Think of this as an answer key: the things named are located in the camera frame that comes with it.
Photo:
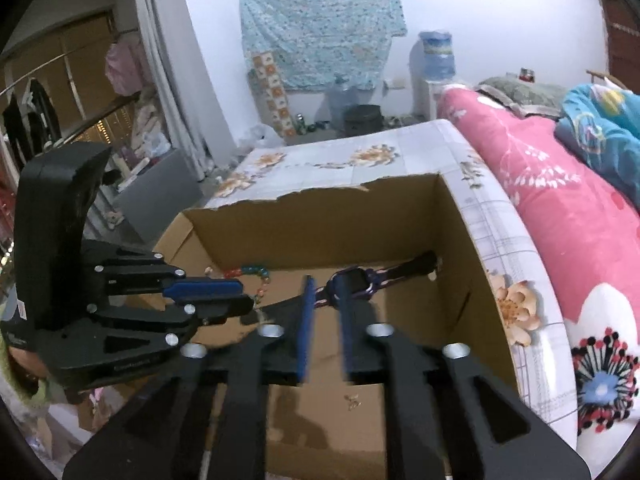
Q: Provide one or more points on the small dark jar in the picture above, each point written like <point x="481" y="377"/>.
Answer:
<point x="526" y="74"/>

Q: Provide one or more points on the pink floral quilt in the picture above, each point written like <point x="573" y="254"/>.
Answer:
<point x="550" y="200"/>

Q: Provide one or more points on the brown cardboard box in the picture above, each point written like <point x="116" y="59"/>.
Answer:
<point x="310" y="230"/>

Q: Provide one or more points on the grey storage bin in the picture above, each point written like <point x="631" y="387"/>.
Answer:
<point x="160" y="195"/>

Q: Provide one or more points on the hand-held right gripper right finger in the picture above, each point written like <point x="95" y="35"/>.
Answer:
<point x="346" y="325"/>

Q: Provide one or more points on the white curtain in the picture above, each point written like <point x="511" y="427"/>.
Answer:
<point x="170" y="60"/>

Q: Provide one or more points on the white water dispenser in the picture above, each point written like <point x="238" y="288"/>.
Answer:
<point x="420" y="95"/>

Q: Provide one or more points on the floral plastic table cover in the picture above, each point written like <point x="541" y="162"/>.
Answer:
<point x="325" y="160"/>

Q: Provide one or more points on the wooden wardrobe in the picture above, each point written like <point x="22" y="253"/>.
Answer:
<point x="85" y="45"/>

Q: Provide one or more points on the black hanging clothes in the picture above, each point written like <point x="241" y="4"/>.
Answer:
<point x="35" y="110"/>

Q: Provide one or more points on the white plastic bag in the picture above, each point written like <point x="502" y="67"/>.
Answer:
<point x="260" y="136"/>

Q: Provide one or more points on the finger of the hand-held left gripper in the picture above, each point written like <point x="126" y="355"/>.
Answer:
<point x="200" y="288"/>
<point x="225" y="307"/>

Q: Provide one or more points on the black pot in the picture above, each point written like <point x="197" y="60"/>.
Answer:
<point x="362" y="120"/>

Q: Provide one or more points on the blue floral blanket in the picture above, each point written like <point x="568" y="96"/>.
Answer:
<point x="600" y="130"/>

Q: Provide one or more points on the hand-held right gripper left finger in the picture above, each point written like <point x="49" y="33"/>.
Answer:
<point x="306" y="330"/>

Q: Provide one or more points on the grey-green pillow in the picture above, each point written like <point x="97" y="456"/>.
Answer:
<point x="525" y="92"/>

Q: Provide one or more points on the brown wooden door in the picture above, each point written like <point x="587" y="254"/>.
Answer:
<point x="620" y="35"/>

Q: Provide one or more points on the teal patterned hanging cloth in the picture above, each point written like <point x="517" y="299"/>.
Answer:
<point x="315" y="25"/>

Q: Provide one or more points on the pink hanging clothes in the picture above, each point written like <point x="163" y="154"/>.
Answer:
<point x="122" y="65"/>

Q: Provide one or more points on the blue water jug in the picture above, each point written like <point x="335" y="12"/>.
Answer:
<point x="437" y="57"/>
<point x="345" y="97"/>

